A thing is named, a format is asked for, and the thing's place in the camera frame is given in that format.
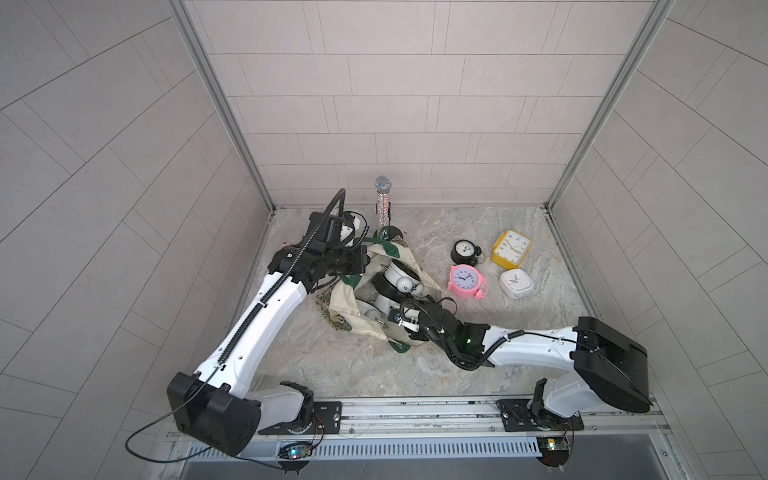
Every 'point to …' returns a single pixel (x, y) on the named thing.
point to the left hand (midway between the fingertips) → (374, 255)
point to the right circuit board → (553, 449)
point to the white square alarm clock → (516, 283)
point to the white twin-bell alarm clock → (403, 276)
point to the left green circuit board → (295, 450)
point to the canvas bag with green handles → (373, 301)
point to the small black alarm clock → (465, 252)
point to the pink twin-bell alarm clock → (466, 281)
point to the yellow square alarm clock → (509, 249)
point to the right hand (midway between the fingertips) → (406, 305)
